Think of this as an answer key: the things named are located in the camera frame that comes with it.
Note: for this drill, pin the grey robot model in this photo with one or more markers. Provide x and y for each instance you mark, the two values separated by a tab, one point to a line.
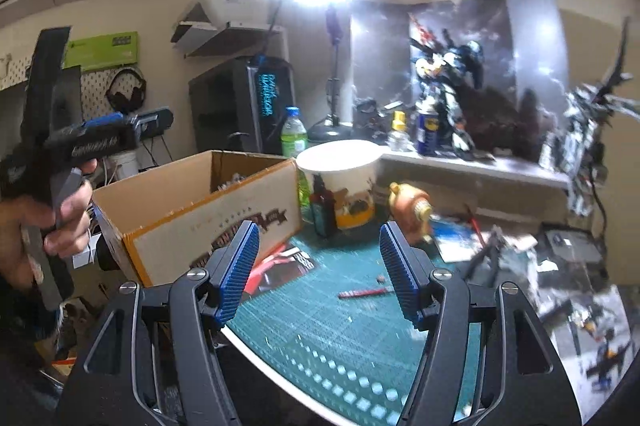
585	130

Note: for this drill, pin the white printed paper bucket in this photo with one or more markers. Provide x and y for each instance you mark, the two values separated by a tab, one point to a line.
345	176

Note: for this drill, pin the white and blue robot model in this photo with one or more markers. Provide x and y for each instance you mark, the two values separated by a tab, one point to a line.
450	90

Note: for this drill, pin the black headphones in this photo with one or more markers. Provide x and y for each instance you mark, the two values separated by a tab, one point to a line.
127	90

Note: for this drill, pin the dark robot poster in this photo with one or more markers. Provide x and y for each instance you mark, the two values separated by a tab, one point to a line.
520	65

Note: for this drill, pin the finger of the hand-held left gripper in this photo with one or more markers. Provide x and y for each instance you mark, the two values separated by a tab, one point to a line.
150	123

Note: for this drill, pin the blue spray can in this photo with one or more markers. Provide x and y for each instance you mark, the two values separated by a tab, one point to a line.
427	130

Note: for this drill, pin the green drink bottle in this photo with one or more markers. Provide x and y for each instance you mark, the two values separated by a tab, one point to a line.
294	135

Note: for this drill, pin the green cutting mat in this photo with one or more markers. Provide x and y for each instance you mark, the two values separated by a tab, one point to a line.
340	341

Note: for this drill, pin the black pliers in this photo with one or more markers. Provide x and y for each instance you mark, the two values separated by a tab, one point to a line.
487	256

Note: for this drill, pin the black computer tower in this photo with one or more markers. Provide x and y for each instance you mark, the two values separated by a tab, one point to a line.
225	105

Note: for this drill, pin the red pen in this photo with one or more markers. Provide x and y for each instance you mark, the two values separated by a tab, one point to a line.
365	293

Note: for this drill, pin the grey flat box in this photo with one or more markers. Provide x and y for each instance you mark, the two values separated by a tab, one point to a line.
572	248

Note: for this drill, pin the person's left hand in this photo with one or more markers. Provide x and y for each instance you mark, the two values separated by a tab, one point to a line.
70	226

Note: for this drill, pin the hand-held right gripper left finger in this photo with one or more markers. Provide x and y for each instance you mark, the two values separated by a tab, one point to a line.
237	278

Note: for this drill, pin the red and black booklet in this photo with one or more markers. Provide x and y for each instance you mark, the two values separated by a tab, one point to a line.
280	268

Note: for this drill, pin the black desk lamp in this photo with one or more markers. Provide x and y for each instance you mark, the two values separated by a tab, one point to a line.
334	95

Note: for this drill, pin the orange pig figurine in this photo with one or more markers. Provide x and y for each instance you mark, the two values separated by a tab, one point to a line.
407	206

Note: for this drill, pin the green flat box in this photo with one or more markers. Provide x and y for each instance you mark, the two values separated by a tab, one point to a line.
102	50

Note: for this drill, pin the clear bottle with yellow cap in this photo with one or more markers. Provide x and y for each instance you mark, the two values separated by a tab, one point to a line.
400	133

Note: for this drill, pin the white pegboard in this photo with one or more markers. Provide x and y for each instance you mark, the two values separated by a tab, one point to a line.
95	90

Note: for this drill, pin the white desk riser shelf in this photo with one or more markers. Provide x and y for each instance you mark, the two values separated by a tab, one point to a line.
500	168

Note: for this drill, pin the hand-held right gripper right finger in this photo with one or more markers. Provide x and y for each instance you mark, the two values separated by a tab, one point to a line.
400	278

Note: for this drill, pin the small dark glass bottle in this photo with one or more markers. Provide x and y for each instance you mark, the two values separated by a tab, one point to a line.
323	211

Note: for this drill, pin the brown cardboard box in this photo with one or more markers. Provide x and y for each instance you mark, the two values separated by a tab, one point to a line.
175	226

